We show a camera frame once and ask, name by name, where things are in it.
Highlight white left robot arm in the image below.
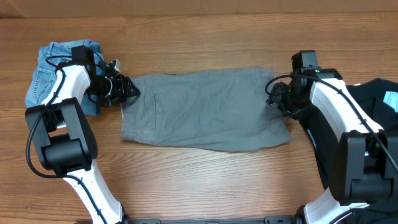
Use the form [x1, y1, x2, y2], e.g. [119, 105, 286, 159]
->
[25, 45, 141, 223]

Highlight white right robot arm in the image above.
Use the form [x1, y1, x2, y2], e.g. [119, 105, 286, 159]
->
[264, 50, 397, 223]

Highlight folded blue denim shorts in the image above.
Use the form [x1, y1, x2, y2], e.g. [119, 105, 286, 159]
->
[25, 40, 103, 108]

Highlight grey cotton shorts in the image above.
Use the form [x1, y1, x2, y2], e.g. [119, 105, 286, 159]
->
[121, 68, 292, 152]

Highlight black t-shirt pile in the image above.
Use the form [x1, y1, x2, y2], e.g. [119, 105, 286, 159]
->
[298, 78, 397, 223]

